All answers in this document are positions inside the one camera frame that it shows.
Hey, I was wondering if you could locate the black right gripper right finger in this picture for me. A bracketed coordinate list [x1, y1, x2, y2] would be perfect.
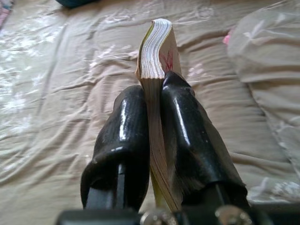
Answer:
[160, 71, 251, 209]

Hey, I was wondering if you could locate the grey floral pillow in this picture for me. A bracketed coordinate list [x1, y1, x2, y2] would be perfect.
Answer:
[222, 1, 300, 204]

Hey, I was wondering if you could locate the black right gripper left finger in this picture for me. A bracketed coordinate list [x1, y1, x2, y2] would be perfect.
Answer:
[80, 84, 150, 210]

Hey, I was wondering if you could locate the colourful comic book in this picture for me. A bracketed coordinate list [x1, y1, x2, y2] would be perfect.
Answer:
[135, 18, 186, 211]

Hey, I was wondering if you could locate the red blue star bolster pillow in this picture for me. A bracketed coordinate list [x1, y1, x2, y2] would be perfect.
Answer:
[55, 0, 99, 9]

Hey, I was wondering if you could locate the grey floral bed sheet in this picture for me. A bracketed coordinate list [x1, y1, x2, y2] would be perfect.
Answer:
[0, 0, 300, 225]

